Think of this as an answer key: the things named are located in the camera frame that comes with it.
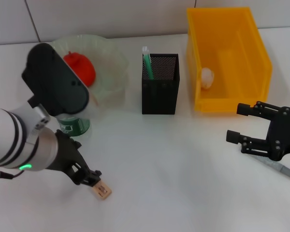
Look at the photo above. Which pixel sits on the white paper ball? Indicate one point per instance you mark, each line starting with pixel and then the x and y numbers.
pixel 207 78

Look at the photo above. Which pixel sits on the red-orange toy orange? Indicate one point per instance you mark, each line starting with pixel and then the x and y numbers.
pixel 87 70

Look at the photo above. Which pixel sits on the grey marker pen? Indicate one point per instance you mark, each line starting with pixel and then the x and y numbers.
pixel 287 172

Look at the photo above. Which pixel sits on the small tan eraser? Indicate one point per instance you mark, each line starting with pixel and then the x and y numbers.
pixel 104 192

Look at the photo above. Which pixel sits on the clear water bottle green label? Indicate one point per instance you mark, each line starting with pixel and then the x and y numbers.
pixel 75 126

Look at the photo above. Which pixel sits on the black mesh pen holder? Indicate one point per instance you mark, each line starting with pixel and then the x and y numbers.
pixel 159 96

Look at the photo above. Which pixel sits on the mint green utility knife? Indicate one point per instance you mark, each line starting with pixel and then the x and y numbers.
pixel 148 65

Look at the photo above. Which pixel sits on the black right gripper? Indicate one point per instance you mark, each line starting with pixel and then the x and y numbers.
pixel 282 135

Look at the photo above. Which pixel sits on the pale green glass fruit plate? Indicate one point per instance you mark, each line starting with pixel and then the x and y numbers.
pixel 111 60

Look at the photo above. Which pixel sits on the yellow plastic bin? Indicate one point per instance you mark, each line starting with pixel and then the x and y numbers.
pixel 232 104

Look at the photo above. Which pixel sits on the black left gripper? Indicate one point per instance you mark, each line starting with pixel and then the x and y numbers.
pixel 67 154

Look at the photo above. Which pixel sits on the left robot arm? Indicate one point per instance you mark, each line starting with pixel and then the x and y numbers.
pixel 12 140

